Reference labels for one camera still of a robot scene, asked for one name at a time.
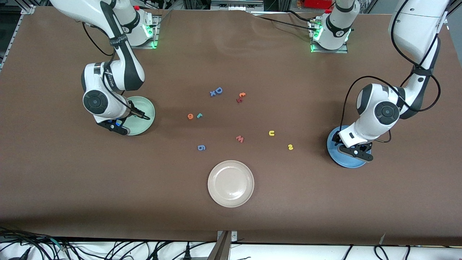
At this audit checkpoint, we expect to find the light green plate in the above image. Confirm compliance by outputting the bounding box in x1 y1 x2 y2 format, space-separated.
121 96 156 136

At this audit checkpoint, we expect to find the blue plate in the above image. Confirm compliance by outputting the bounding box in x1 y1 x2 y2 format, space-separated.
326 125 372 169

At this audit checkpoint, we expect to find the brown table cover sheet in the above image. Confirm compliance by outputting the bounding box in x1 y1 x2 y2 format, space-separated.
0 5 462 247

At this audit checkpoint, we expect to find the beige plate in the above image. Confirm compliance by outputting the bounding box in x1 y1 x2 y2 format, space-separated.
207 160 255 208

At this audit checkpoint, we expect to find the red box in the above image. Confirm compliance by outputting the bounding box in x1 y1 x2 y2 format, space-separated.
304 0 334 9

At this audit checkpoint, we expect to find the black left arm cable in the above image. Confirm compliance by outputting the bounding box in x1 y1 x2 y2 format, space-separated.
339 0 441 143

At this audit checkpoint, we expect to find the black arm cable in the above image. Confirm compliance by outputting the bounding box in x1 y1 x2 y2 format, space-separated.
339 0 441 143
82 22 151 120

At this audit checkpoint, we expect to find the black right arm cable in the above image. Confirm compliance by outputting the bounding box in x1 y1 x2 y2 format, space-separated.
82 22 151 120

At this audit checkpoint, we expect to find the aluminium left arm base plate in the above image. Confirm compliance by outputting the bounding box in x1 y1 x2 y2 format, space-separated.
309 18 349 54

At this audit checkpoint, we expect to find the black base power cable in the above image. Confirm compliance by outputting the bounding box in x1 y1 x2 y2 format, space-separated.
253 10 317 29

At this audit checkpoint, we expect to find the aluminium frame rail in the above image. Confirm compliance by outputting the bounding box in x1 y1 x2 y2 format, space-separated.
439 0 462 31
0 4 36 73

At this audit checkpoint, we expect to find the grey metal frame beam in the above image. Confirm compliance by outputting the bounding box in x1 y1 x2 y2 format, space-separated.
210 0 265 11

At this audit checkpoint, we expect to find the grey metal table bracket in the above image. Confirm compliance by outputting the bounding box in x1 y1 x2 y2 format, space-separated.
208 230 239 260

